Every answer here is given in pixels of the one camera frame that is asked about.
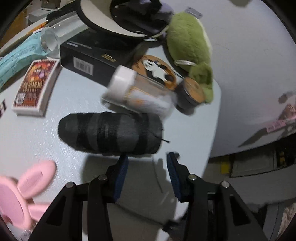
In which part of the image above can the clear bottle white cap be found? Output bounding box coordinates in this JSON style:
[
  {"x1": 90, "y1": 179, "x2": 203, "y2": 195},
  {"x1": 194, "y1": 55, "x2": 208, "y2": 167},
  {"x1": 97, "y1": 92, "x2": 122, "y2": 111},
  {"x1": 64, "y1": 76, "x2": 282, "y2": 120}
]
[{"x1": 102, "y1": 65, "x2": 176, "y2": 120}]

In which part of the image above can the clear glass bottle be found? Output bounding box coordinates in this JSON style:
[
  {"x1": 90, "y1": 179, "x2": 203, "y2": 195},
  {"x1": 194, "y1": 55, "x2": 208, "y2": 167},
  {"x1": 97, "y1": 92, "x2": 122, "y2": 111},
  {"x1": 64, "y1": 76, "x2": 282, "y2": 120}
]
[{"x1": 41, "y1": 12, "x2": 88, "y2": 53}]

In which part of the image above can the black camera lens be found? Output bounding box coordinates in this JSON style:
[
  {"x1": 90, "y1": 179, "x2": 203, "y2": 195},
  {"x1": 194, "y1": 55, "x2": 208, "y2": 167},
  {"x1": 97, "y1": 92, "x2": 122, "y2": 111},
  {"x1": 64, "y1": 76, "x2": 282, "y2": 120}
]
[{"x1": 58, "y1": 112, "x2": 164, "y2": 156}]

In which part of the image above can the red playing card box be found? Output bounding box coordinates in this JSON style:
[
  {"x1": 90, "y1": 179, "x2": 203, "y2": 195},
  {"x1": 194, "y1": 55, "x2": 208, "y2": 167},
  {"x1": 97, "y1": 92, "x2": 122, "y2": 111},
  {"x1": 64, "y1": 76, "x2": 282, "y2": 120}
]
[{"x1": 11, "y1": 58, "x2": 61, "y2": 116}]

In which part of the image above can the teal wet wipes pack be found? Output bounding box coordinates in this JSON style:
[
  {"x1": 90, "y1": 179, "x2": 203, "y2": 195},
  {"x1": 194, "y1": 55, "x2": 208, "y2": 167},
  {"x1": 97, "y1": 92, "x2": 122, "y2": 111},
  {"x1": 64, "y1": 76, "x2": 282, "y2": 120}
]
[{"x1": 0, "y1": 31, "x2": 47, "y2": 91}]

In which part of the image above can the green avocado plush toy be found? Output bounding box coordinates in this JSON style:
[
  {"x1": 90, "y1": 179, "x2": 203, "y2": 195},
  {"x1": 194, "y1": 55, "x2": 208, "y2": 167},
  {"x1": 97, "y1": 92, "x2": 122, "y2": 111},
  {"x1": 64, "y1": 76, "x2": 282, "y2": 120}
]
[{"x1": 166, "y1": 12, "x2": 214, "y2": 103}]

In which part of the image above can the small round orange tin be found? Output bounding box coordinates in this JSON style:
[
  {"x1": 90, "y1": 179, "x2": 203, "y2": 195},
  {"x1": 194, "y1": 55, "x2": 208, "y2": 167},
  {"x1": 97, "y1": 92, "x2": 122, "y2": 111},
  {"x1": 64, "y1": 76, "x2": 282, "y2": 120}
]
[{"x1": 175, "y1": 77, "x2": 205, "y2": 110}]

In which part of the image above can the pink bunny ear mirror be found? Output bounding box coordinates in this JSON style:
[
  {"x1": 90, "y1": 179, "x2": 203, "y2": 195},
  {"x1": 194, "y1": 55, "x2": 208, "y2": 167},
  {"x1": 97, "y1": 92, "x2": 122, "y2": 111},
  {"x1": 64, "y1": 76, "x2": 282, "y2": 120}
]
[{"x1": 0, "y1": 160, "x2": 57, "y2": 230}]

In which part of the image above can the black cardboard box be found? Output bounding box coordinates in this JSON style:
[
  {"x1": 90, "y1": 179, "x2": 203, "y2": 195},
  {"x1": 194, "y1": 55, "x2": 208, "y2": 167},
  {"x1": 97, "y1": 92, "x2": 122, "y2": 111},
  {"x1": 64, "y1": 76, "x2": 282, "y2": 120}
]
[{"x1": 60, "y1": 28, "x2": 143, "y2": 87}]

